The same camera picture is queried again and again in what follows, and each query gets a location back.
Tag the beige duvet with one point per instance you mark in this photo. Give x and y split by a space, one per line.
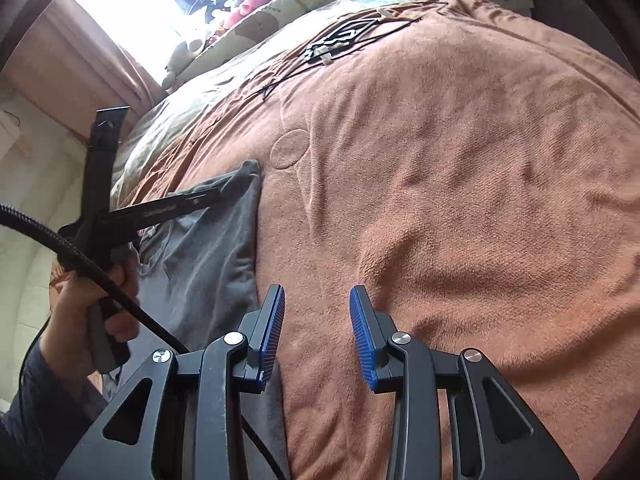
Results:
200 105

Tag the person's left forearm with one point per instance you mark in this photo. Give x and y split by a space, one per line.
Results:
40 410

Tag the black plush toy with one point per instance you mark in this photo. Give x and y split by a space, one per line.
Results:
215 7

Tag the orange-brown blanket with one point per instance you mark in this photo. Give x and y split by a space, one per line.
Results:
450 210

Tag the person's left hand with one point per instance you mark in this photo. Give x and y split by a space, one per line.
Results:
70 320

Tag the grey t-shirt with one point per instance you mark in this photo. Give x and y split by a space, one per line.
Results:
200 270

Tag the cream leather headboard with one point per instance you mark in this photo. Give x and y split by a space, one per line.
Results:
40 185

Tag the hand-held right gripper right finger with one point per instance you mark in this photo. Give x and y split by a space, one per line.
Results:
361 340

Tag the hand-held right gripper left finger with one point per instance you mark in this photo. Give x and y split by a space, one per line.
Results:
270 330

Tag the beige plush toy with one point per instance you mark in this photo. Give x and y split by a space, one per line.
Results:
182 55

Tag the bear print cushion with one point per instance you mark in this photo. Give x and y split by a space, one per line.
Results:
280 10

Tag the window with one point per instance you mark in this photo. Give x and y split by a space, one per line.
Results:
150 0

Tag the pink curtain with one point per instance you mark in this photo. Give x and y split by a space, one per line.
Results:
75 75

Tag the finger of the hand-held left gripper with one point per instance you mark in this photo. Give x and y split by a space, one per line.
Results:
200 199

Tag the pink clothing pile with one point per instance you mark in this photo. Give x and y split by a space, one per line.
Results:
255 2

